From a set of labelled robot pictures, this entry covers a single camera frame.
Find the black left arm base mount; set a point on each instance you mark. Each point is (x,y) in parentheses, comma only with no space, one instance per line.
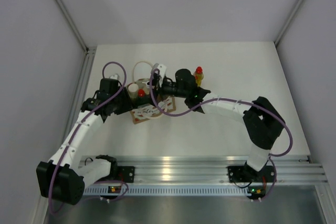
(126,174)

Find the corner aluminium post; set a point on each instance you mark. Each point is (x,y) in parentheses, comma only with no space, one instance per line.
(71,24)
(294,11)

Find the white-capped pale green bottle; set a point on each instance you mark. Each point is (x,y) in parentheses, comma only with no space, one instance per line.
(133,90)

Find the green bottle red cap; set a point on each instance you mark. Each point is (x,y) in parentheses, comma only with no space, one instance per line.
(142,99)

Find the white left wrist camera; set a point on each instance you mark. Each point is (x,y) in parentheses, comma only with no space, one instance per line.
(115,77)

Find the perforated cable duct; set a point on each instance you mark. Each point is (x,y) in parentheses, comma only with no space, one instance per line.
(134,190)

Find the yellow oil bottle red cap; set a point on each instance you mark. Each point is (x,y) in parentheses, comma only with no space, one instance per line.
(199,76)

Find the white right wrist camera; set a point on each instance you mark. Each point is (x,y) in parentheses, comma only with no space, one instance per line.
(160,69)

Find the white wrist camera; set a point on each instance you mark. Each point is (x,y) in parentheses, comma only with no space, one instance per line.
(160,69)
(115,77)

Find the left corner aluminium post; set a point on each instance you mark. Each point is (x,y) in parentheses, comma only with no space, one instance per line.
(71,24)

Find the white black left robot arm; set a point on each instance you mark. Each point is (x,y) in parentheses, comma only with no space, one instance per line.
(62,178)

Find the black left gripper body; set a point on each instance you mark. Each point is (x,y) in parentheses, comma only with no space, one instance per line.
(122,104)

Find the aluminium frame rail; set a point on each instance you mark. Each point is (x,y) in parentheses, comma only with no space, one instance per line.
(211,170)

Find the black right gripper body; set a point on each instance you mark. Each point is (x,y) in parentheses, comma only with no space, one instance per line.
(170,89)

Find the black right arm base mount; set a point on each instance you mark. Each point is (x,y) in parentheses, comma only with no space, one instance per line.
(245,174)

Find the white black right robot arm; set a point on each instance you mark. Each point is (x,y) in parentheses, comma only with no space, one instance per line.
(261,120)

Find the cream pump lotion bottle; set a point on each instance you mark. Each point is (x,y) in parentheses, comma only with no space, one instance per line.
(146,84)

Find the right corner aluminium post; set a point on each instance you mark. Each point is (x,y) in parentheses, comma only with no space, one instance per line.
(294,11)

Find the burlap canvas bag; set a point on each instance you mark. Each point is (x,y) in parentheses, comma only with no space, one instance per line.
(148,112)

